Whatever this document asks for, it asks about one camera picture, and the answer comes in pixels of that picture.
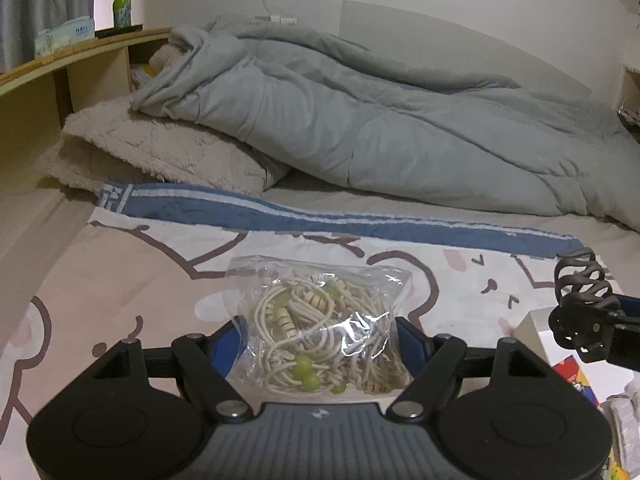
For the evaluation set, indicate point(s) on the cartoon printed blanket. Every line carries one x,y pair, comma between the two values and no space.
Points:
150,270

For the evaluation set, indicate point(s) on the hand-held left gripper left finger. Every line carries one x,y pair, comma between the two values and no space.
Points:
229,342

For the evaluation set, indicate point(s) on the beige fluffy pillow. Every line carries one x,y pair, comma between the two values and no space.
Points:
150,150

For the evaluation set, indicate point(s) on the black flat tray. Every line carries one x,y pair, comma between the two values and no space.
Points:
120,31

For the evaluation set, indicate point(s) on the black hair claw clip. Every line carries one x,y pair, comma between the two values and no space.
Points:
582,280

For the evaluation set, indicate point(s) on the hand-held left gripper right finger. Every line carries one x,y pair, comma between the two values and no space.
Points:
409,336

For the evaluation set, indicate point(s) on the green glass bottle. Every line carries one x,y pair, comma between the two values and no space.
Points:
122,5

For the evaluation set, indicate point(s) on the wooden bedside shelf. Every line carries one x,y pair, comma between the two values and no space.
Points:
30,110

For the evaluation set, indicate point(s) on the white power strip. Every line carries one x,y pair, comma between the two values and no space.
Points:
280,19

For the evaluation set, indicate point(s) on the tissue pack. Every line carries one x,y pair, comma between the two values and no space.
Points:
65,35

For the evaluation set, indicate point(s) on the cream open wardrobe shelf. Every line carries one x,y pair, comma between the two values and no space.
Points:
631,85

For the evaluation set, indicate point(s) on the grey curtain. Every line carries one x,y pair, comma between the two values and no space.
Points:
30,20

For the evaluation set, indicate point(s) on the beige plush toy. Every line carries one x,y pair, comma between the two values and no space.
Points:
162,57

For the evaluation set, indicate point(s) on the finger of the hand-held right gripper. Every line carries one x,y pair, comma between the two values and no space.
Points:
627,350
630,306

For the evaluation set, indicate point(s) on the grey duvet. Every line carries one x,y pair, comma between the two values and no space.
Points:
375,135

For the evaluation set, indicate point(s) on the white shallow cardboard box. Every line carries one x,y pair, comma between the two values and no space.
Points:
532,332

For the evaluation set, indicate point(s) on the colourful playing card box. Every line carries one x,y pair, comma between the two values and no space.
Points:
575,375

